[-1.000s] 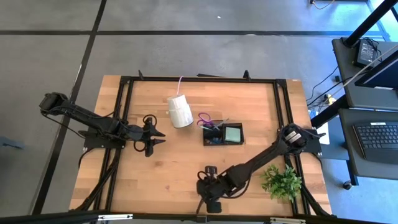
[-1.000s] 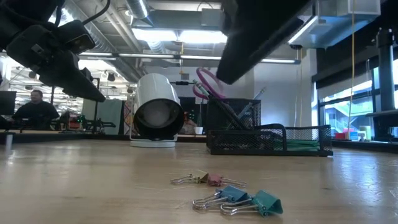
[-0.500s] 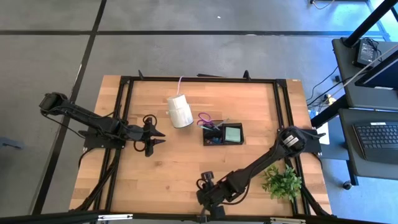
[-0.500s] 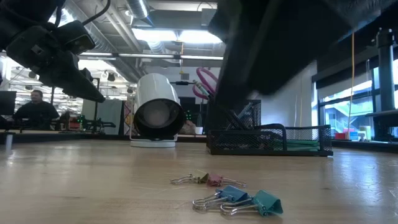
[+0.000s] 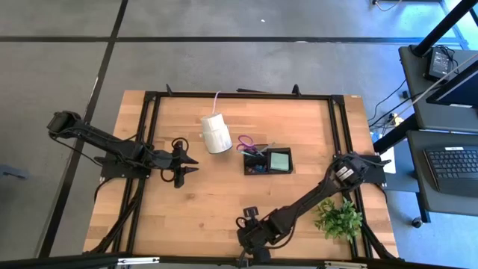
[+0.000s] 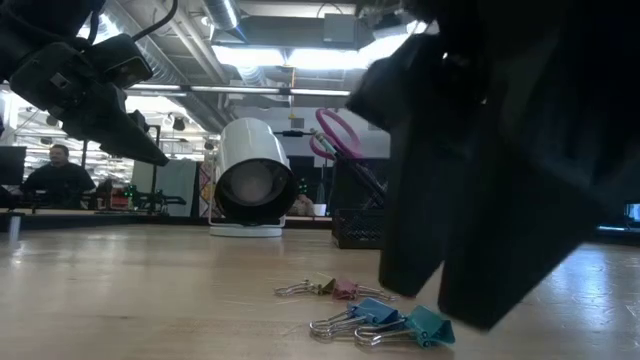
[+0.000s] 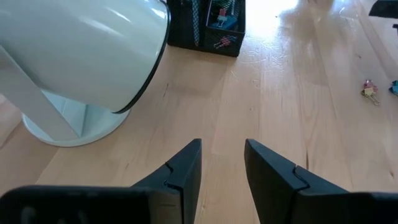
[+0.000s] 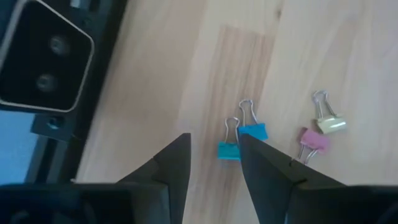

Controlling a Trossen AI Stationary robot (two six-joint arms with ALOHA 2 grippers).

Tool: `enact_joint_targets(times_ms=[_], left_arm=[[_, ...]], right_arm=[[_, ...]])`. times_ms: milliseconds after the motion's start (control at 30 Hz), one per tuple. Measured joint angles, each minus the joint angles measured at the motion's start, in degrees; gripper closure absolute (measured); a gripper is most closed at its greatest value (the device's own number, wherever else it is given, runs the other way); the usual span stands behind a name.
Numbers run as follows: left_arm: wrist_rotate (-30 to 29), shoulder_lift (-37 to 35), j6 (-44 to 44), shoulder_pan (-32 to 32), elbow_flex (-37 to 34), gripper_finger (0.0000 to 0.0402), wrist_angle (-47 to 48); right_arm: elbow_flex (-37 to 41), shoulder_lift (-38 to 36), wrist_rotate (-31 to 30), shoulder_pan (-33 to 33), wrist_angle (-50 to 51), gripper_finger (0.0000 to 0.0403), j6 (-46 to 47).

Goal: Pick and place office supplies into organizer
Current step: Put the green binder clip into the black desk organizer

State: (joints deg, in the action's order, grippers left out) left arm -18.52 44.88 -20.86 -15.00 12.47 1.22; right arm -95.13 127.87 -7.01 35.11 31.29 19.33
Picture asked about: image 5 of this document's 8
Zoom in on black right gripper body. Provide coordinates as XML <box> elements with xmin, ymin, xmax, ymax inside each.
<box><xmin>235</xmin><ymin>205</ymin><xmax>276</xmax><ymax>265</ymax></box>

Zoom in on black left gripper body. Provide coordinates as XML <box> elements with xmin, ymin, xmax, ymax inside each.
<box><xmin>151</xmin><ymin>140</ymin><xmax>188</xmax><ymax>189</ymax></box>

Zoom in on purple-handled scissors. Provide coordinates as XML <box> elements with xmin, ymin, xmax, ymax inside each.
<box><xmin>235</xmin><ymin>134</ymin><xmax>259</xmax><ymax>155</ymax></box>

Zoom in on grey pencil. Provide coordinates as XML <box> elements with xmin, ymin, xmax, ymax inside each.
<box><xmin>258</xmin><ymin>140</ymin><xmax>277</xmax><ymax>155</ymax></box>

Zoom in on black mesh desk organizer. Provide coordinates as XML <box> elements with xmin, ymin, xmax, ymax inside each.
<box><xmin>243</xmin><ymin>143</ymin><xmax>294</xmax><ymax>177</ymax></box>

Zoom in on white cylindrical desk lamp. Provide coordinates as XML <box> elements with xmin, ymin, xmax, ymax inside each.
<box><xmin>199</xmin><ymin>112</ymin><xmax>234</xmax><ymax>155</ymax></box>

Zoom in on green potted plant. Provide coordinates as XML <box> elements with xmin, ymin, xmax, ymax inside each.
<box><xmin>312</xmin><ymin>197</ymin><xmax>364</xmax><ymax>244</ymax></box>

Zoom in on white paper sheet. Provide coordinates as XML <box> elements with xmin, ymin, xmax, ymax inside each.
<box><xmin>379</xmin><ymin>146</ymin><xmax>397</xmax><ymax>175</ymax></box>

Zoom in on grey keyboard desk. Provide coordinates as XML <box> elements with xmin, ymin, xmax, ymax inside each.
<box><xmin>406</xmin><ymin>129</ymin><xmax>478</xmax><ymax>218</ymax></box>

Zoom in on black keyboard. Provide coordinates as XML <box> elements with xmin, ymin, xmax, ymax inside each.
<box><xmin>423</xmin><ymin>146</ymin><xmax>478</xmax><ymax>200</ymax></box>

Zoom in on grey side desk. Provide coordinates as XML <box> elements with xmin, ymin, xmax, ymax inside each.
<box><xmin>397</xmin><ymin>43</ymin><xmax>478</xmax><ymax>135</ymax></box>

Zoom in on black monitor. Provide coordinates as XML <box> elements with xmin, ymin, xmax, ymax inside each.
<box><xmin>425</xmin><ymin>55</ymin><xmax>478</xmax><ymax>110</ymax></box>

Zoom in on black electronics box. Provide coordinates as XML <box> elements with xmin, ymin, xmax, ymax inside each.
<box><xmin>424</xmin><ymin>46</ymin><xmax>456</xmax><ymax>81</ymax></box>

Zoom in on white lamp cable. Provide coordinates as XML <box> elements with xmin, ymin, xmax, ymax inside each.
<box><xmin>211</xmin><ymin>90</ymin><xmax>223</xmax><ymax>115</ymax></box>

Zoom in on black table frame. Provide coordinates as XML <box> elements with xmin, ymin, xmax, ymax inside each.
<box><xmin>84</xmin><ymin>83</ymin><xmax>400</xmax><ymax>262</ymax></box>

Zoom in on black camera rig bar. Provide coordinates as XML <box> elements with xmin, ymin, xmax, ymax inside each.
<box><xmin>0</xmin><ymin>253</ymin><xmax>478</xmax><ymax>269</ymax></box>

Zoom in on black column post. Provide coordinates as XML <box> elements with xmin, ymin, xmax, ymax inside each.
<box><xmin>409</xmin><ymin>0</ymin><xmax>478</xmax><ymax>58</ymax></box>

